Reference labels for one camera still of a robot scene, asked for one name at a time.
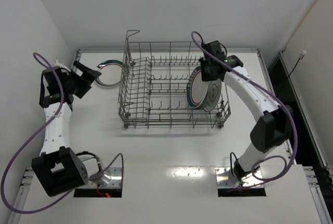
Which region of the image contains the white plate with grey pattern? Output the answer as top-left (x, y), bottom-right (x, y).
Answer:
top-left (203, 80), bottom-right (222, 112)

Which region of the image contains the green red rimmed plate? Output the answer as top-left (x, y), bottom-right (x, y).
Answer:
top-left (186, 66), bottom-right (209, 110)
top-left (95, 60), bottom-right (124, 88)

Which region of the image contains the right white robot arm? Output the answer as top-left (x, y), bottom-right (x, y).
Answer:
top-left (198, 41), bottom-right (297, 180)

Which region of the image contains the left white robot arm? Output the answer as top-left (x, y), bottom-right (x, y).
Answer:
top-left (32, 61), bottom-right (101, 197)

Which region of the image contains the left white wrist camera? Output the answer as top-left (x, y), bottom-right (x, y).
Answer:
top-left (54, 59), bottom-right (71, 72)

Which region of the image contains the grey wire dish rack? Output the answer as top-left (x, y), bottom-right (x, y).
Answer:
top-left (118, 30), bottom-right (231, 128)

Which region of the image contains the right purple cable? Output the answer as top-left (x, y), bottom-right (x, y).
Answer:
top-left (191, 31), bottom-right (298, 192)

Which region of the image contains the black hanging usb cable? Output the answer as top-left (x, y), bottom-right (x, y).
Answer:
top-left (274, 50), bottom-right (308, 100)

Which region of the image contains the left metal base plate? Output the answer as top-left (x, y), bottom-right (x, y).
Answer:
top-left (79, 167), bottom-right (122, 189)

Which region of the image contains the metal base plate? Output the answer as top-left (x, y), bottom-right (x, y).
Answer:
top-left (215, 167), bottom-right (264, 189)
top-left (79, 167), bottom-right (122, 189)

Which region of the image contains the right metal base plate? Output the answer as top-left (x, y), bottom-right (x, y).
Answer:
top-left (215, 167), bottom-right (264, 189)

